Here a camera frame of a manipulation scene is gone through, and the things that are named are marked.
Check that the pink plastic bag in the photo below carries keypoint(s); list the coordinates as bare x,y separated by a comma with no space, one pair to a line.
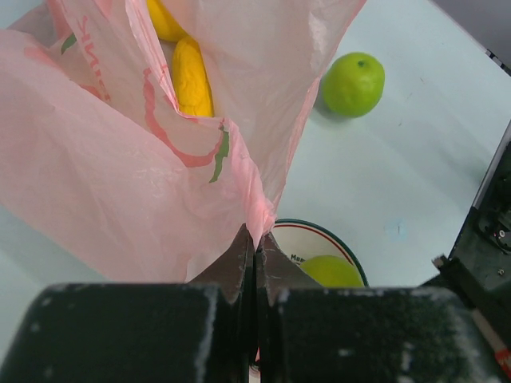
96,155

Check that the green fake pear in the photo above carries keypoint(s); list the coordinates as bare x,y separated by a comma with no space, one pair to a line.
332,272

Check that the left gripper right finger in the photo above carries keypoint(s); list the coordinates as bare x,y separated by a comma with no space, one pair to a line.
308,333

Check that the yellow fake banana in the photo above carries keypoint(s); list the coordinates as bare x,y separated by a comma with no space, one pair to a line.
190,79

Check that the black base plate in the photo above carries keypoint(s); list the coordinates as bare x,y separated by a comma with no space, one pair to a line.
477,269

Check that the orange yellow fake mango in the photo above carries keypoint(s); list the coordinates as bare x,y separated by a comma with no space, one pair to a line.
165,25

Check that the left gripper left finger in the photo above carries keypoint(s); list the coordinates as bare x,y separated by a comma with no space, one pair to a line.
135,332

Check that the round printed plate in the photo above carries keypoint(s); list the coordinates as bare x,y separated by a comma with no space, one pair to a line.
301,240

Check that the green fake guava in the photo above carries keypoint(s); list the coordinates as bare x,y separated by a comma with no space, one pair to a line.
353,85

